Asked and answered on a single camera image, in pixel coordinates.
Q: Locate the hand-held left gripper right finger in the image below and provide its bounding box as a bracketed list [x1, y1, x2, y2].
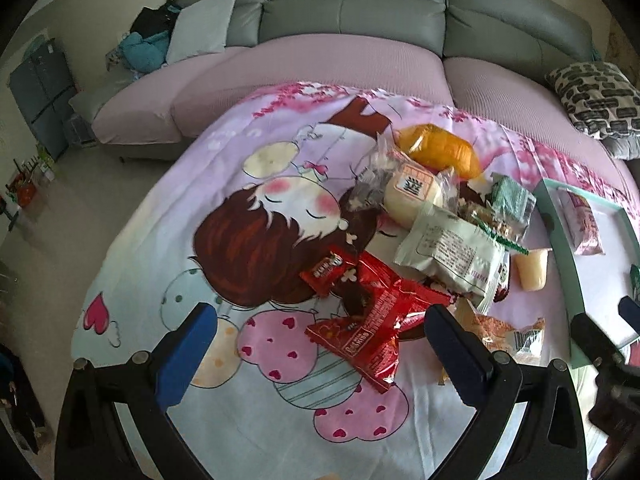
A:
[424, 304, 588, 480]

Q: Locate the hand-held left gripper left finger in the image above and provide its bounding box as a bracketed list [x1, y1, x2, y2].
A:
[54, 302, 218, 480]

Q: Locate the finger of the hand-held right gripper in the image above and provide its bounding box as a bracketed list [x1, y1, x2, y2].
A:
[571, 313, 626, 367]
[618, 296, 640, 335]

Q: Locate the yellow jelly cup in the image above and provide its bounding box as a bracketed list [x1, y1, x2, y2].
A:
[515, 248, 552, 291]

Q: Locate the teal tray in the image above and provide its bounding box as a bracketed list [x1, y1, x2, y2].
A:
[532, 177, 640, 368]

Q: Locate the pink snack packet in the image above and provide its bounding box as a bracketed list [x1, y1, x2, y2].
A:
[557, 187, 606, 256]

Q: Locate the white green snack packet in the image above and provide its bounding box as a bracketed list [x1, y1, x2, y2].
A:
[394, 205, 511, 313]

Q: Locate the small red candy packet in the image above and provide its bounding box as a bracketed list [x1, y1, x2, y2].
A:
[299, 254, 358, 297]

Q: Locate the clear orange snack packet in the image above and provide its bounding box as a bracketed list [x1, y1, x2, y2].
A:
[454, 300, 546, 367]

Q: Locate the clear mixed nut packet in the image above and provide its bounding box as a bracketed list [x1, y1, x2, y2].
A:
[457, 195, 531, 257]

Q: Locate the small green packet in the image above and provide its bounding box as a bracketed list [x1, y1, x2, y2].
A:
[490, 174, 537, 232]

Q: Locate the grey cushion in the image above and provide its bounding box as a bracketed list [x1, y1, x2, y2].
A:
[600, 132, 640, 162]

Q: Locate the printed cartoon blanket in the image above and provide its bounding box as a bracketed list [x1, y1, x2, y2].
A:
[72, 80, 640, 480]

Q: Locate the round white bun packet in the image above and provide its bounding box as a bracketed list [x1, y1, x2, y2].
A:
[382, 161, 458, 227]

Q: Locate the clear packet with dark snack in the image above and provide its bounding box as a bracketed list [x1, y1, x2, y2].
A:
[347, 132, 401, 214]

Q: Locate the orange bread packet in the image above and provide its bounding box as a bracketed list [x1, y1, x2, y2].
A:
[392, 122, 483, 181]

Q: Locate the black white patterned pillow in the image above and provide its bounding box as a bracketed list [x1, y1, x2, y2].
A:
[545, 61, 640, 140]

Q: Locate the orange basket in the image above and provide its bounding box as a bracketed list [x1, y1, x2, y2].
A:
[12, 180, 38, 208]

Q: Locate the green white carton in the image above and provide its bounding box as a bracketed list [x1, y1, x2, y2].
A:
[37, 147, 58, 181]

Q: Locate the white slatted box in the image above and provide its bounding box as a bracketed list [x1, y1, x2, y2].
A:
[67, 112, 98, 148]

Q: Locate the pink sofa seat cover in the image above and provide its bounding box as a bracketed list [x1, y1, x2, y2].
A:
[442, 56, 640, 201]
[172, 37, 453, 140]
[92, 46, 281, 147]

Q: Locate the blue cabinet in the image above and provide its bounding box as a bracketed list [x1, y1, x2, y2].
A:
[9, 39, 77, 162]

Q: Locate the teal clothing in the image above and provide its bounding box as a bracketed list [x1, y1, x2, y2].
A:
[106, 30, 173, 75]

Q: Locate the dark clothing pile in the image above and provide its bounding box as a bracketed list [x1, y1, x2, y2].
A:
[131, 2, 183, 37]

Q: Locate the grey leather sofa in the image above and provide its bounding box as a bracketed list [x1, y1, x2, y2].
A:
[67, 0, 640, 163]

